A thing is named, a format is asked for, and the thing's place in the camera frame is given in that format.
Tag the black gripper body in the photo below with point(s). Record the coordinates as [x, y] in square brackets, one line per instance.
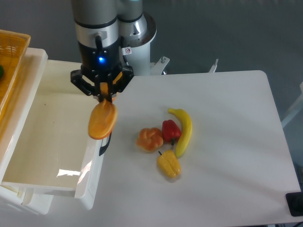
[96, 62]

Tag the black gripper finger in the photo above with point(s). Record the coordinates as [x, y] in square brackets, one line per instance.
[97, 85]
[109, 87]

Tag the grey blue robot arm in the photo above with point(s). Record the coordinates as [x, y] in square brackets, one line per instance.
[102, 28]

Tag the round knotted bread roll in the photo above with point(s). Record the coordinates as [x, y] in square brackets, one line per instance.
[150, 139]

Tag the open upper white drawer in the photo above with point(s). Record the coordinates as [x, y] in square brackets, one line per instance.
[54, 154]

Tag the white drawer cabinet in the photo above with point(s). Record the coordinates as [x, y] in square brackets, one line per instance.
[21, 198]

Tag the red bell pepper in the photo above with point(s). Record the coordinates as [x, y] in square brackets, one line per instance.
[170, 131]

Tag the yellow plastic basket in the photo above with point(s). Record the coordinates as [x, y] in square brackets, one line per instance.
[13, 47]

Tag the yellow banana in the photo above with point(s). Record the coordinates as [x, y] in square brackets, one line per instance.
[186, 132]

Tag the yellow bell pepper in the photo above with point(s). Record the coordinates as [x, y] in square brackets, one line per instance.
[168, 163]

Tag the black device at table edge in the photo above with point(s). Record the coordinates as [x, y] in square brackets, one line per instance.
[295, 203]

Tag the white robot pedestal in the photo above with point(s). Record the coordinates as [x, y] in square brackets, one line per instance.
[135, 43]

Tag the black drawer handle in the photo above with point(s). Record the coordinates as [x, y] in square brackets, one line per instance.
[104, 144]

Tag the white table leg bracket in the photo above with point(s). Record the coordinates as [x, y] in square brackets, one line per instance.
[214, 66]

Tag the white frame at right edge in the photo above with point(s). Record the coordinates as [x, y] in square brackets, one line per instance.
[294, 109]

